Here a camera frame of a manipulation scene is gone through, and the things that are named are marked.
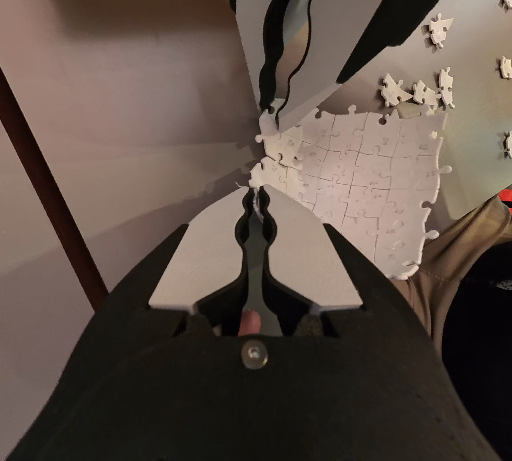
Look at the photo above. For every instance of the assembled white puzzle ball section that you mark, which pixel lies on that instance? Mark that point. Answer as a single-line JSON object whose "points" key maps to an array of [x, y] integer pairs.
{"points": [[368, 189]]}

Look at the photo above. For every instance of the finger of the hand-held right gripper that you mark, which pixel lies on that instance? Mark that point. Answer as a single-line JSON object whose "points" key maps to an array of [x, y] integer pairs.
{"points": [[352, 16], [252, 8]]}

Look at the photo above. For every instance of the white puzzle piece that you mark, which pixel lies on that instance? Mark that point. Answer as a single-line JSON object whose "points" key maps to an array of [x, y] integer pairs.
{"points": [[270, 129]]}

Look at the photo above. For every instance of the person's left hand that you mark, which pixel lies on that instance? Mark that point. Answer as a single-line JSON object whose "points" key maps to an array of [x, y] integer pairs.
{"points": [[250, 325]]}

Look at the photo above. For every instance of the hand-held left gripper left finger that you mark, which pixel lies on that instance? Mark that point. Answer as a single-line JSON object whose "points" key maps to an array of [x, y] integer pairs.
{"points": [[200, 265]]}

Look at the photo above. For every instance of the person's black top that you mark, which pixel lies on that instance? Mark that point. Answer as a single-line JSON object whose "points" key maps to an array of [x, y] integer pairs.
{"points": [[480, 369]]}

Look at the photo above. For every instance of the red bag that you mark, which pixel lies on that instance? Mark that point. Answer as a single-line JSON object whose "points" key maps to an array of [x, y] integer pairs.
{"points": [[507, 199]]}

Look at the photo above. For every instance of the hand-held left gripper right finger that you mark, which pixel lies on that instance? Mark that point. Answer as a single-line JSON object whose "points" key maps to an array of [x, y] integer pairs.
{"points": [[312, 265]]}

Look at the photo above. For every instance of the scattered loose puzzle pieces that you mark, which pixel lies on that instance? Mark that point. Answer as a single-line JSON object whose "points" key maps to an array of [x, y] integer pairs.
{"points": [[394, 93]]}

